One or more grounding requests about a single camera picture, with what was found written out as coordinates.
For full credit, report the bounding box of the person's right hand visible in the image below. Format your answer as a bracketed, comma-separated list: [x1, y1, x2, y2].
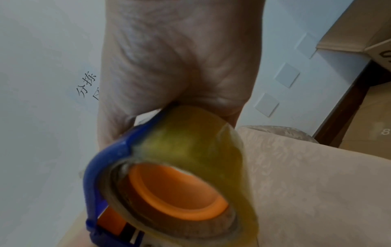
[97, 0, 267, 151]

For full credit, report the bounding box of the clear yellowish tape roll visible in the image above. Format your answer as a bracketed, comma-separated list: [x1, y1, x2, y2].
[102, 104, 261, 247]

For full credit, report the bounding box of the blue orange tape dispenser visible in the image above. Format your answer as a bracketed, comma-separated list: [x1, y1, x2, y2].
[83, 109, 230, 247]

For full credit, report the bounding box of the cardboard box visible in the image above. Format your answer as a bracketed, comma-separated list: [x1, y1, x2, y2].
[316, 0, 391, 71]

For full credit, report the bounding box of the white square wall plate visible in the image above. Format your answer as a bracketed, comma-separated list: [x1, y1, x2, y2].
[275, 62, 301, 87]
[255, 92, 280, 116]
[296, 32, 321, 59]

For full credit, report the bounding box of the dark wooden door frame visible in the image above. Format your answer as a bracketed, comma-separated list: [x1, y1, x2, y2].
[314, 59, 391, 147]

